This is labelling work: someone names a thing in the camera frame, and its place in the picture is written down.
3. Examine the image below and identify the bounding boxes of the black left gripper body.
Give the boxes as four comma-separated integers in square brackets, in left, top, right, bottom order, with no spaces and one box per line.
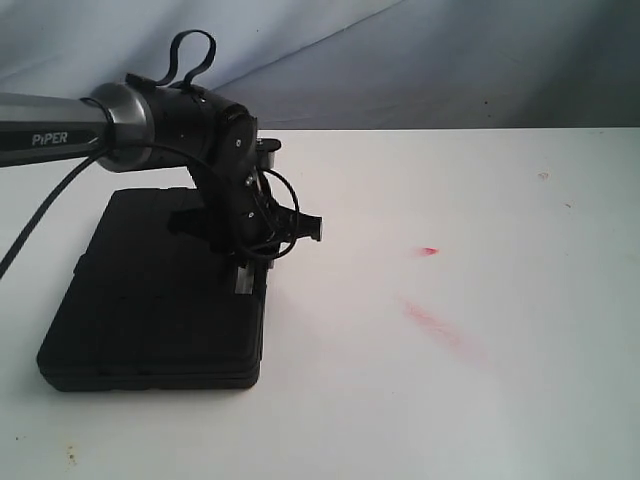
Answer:
[168,165,322,259]

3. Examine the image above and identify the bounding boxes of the black plastic tool case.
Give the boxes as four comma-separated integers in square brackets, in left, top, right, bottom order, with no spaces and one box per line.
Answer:
[37,188,267,392]

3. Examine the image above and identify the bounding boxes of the grey left Piper robot arm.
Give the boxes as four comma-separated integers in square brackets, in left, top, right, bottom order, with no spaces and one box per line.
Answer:
[1,74,322,260]

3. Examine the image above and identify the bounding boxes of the grey backdrop cloth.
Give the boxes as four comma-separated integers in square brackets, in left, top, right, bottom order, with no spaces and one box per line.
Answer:
[1,1,639,129]

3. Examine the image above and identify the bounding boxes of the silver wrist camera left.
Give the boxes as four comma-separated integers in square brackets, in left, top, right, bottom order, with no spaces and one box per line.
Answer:
[256,138,282,170]

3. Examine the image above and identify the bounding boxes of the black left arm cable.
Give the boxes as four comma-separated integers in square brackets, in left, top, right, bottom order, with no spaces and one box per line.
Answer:
[0,29,301,281]

